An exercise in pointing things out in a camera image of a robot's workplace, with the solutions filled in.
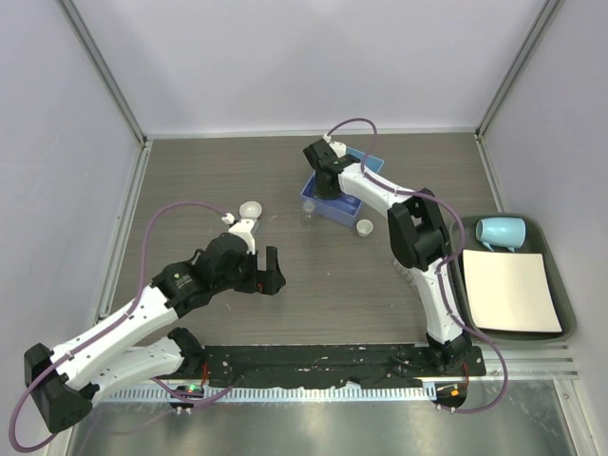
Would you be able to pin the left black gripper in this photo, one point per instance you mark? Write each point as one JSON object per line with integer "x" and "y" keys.
{"x": 266, "y": 281}

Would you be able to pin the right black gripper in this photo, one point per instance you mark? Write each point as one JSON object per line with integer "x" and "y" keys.
{"x": 320, "y": 193}

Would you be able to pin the small glass bottle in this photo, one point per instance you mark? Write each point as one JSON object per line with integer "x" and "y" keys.
{"x": 308, "y": 212}

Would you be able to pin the purple-blue plastic bin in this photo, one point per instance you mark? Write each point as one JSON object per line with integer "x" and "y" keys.
{"x": 328, "y": 208}

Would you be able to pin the white ceramic bowl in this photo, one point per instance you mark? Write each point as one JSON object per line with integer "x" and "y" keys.
{"x": 250, "y": 210}

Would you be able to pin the glass beaker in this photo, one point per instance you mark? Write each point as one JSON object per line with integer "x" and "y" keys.
{"x": 350, "y": 204}

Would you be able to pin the clear plastic tube rack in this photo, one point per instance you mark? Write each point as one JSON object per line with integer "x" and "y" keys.
{"x": 405, "y": 273}

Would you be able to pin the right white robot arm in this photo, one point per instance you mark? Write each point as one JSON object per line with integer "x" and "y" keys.
{"x": 418, "y": 239}

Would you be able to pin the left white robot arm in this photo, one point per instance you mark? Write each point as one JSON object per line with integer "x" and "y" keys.
{"x": 67, "y": 381}

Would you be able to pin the light blue right bin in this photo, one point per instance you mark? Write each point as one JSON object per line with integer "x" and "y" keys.
{"x": 374, "y": 164}

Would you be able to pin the small white crucible cup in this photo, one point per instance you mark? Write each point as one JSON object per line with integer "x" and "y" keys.
{"x": 364, "y": 227}

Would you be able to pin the dark green tray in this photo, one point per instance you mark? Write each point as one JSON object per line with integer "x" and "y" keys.
{"x": 537, "y": 241}

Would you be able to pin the light blue mug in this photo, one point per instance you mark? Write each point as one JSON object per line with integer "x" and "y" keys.
{"x": 503, "y": 232}

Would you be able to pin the white paper sheet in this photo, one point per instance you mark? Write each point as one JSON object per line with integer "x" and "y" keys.
{"x": 509, "y": 292}

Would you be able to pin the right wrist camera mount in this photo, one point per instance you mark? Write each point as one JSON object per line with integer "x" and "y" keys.
{"x": 339, "y": 148}

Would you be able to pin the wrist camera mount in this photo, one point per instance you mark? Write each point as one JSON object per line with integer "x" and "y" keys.
{"x": 244, "y": 228}
{"x": 339, "y": 148}

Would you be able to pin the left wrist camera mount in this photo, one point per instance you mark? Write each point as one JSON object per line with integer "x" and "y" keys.
{"x": 244, "y": 228}

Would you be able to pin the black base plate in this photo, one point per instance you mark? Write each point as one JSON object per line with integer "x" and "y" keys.
{"x": 320, "y": 367}

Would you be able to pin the slotted cable duct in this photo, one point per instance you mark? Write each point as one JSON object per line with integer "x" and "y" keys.
{"x": 149, "y": 393}

